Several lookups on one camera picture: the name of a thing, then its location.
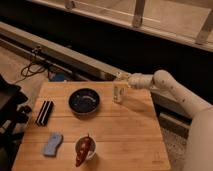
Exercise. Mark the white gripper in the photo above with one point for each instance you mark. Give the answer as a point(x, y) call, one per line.
point(121, 80)

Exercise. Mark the clear bottle with label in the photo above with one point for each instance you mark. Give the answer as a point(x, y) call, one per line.
point(118, 93)

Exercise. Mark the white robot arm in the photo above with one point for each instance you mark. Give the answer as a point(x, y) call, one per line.
point(199, 150)

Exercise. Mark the black round bowl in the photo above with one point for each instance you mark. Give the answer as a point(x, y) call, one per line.
point(84, 101)

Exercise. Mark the blue object behind table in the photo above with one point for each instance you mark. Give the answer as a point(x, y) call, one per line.
point(59, 77)

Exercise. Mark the dark red chili pepper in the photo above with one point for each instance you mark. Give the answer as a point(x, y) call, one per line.
point(83, 150)

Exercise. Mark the black striped rectangular block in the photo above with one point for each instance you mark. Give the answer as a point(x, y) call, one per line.
point(44, 113)

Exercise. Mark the blue sponge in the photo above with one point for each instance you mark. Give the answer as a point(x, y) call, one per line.
point(51, 147)

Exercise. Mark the black equipment at left edge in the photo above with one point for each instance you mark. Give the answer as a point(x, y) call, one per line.
point(13, 111)

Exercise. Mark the metal rail beam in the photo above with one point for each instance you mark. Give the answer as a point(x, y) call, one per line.
point(61, 55)

